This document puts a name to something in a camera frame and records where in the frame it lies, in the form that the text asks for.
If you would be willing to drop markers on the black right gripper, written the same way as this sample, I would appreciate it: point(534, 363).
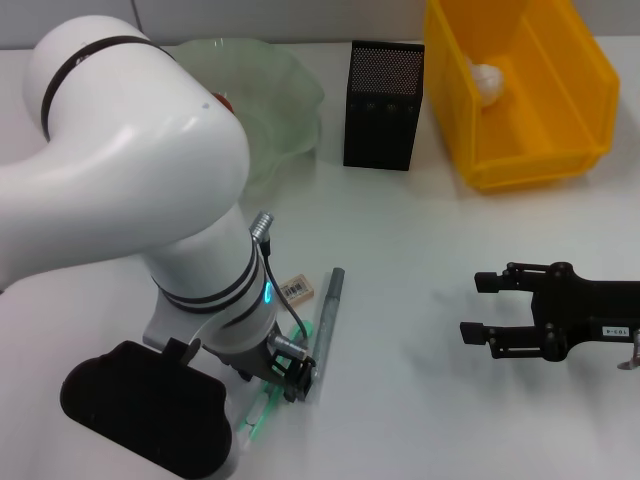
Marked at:
point(590, 310)

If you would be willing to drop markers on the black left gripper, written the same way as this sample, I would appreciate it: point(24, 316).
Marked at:
point(282, 370)

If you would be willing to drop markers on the green utility knife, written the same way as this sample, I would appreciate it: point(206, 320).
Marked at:
point(260, 412)

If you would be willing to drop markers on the gray pen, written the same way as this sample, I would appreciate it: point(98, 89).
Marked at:
point(327, 320)

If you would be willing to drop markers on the beige eraser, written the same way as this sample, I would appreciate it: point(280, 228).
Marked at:
point(300, 290)

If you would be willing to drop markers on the white paper ball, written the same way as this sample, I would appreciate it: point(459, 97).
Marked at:
point(487, 82)

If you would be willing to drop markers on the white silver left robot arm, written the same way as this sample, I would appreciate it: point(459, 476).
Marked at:
point(125, 165)

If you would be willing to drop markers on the black mesh pen holder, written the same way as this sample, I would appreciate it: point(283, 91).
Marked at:
point(382, 115)

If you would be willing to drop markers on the green glass fruit plate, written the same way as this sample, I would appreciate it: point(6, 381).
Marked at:
point(280, 110)

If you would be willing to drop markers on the yellow plastic bin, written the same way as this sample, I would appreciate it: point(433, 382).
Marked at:
point(550, 125)

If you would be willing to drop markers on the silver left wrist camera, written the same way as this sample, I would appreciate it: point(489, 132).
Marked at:
point(150, 405)

